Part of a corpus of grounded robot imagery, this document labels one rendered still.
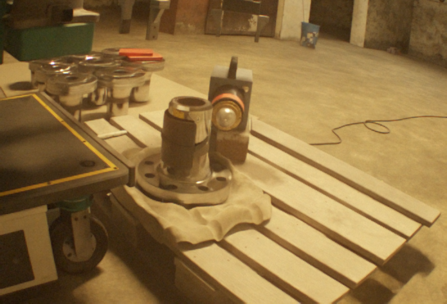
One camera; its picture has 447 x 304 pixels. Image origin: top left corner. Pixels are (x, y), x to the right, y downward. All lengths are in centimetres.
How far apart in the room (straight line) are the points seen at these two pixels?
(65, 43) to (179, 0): 478
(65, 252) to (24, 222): 24
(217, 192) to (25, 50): 66
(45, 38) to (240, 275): 62
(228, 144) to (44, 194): 79
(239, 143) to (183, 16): 425
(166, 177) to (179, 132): 13
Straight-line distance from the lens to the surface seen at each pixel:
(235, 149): 140
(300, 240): 104
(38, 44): 70
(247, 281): 87
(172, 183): 110
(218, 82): 139
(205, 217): 103
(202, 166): 112
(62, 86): 178
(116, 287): 102
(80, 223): 94
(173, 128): 107
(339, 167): 146
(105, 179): 83
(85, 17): 74
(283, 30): 666
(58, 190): 79
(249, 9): 142
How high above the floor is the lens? 70
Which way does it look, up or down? 21 degrees down
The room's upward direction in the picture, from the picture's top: 7 degrees clockwise
